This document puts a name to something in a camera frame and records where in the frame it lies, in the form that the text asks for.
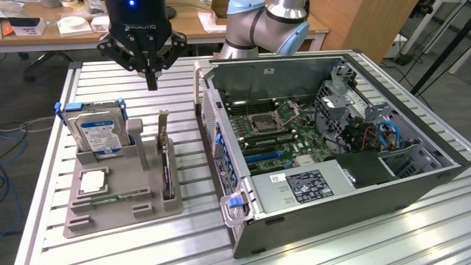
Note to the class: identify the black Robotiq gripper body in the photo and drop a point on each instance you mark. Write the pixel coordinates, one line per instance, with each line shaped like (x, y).
(137, 25)

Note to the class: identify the green graphics card black fan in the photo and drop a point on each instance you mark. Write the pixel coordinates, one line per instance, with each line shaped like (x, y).
(167, 171)

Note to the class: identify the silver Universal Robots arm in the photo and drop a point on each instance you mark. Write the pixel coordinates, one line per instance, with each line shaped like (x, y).
(240, 30)

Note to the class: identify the black lamp base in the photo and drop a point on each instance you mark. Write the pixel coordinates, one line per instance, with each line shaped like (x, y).
(171, 12)

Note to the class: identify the small white labelled box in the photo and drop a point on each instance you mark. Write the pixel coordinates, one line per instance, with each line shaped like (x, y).
(99, 25)

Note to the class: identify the stack of papers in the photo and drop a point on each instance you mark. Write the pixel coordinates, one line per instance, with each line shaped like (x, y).
(211, 23)

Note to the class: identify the white round holder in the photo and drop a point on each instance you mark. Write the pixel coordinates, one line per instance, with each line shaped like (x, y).
(73, 26)

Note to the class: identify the wooden desk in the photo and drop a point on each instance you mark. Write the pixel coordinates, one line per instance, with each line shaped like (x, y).
(51, 40)

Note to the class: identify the office chair base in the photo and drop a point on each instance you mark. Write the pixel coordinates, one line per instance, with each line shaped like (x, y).
(35, 66)

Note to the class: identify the hard disk in blue caddy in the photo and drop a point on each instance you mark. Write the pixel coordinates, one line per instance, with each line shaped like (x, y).
(100, 135)

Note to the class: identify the white box black top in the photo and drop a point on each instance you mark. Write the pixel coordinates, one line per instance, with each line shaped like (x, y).
(29, 27)

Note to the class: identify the RAM slot bank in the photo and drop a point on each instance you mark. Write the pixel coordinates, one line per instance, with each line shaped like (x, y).
(252, 106)

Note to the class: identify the CPU socket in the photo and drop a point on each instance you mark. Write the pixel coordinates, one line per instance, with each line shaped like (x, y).
(264, 122)

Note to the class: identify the metal socket cover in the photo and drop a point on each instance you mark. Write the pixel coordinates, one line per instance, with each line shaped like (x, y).
(288, 111)

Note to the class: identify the installed RAM stick white label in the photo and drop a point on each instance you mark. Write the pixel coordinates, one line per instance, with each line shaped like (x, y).
(268, 141)

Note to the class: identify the silver CPU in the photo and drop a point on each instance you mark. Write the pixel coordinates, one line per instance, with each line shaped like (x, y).
(92, 181)

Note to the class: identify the blue expansion slot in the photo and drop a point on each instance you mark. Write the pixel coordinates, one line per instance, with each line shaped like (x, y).
(263, 157)

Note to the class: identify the grey parts rack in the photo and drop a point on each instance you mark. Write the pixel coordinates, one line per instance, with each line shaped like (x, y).
(124, 193)

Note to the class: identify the perforated metal drive cage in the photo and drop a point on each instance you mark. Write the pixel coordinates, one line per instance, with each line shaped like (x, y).
(340, 102)

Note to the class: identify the green motherboard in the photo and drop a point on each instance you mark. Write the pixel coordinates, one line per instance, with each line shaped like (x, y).
(308, 140)

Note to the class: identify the green RAM stick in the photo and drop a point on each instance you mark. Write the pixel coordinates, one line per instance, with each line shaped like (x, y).
(109, 198)

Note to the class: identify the silver chipset heatsink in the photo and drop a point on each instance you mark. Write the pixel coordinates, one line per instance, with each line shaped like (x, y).
(306, 160)

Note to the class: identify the blue case latch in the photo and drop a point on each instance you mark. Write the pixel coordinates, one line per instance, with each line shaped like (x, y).
(235, 203)

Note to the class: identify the grey power supply unit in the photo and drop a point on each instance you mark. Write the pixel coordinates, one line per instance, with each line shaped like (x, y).
(268, 193)

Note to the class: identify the black stand pole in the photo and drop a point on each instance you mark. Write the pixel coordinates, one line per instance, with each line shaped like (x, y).
(438, 55)

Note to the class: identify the open black PC case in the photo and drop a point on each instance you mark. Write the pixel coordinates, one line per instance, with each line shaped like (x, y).
(331, 220)

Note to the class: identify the grey disk bay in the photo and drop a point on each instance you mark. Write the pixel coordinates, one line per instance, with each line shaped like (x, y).
(408, 163)

